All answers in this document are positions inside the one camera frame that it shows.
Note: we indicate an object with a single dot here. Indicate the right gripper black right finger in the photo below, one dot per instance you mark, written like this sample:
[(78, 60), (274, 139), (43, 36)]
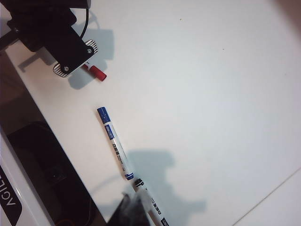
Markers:
[(142, 212)]

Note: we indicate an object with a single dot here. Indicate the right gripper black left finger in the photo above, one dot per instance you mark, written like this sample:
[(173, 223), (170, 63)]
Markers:
[(121, 212)]

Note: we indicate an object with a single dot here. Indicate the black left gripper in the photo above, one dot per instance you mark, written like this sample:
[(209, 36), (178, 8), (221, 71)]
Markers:
[(42, 33)]

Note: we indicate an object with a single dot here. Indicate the black whiteboard marker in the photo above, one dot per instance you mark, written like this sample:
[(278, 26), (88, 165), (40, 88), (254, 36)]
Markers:
[(155, 207)]

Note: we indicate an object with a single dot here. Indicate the red whiteboard marker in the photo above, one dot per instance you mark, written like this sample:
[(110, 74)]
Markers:
[(98, 74)]

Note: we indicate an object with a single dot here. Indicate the blue whiteboard marker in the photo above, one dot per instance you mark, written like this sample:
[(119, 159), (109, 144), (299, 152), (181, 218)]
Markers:
[(113, 136)]

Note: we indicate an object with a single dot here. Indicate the white robot base with logo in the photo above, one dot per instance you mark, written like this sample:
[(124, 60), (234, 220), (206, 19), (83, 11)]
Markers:
[(21, 179)]

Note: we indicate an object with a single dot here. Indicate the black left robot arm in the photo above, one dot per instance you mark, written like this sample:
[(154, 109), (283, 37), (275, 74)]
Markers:
[(35, 7)]

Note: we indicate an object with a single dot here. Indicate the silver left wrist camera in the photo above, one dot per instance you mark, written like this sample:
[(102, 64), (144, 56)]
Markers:
[(92, 47)]

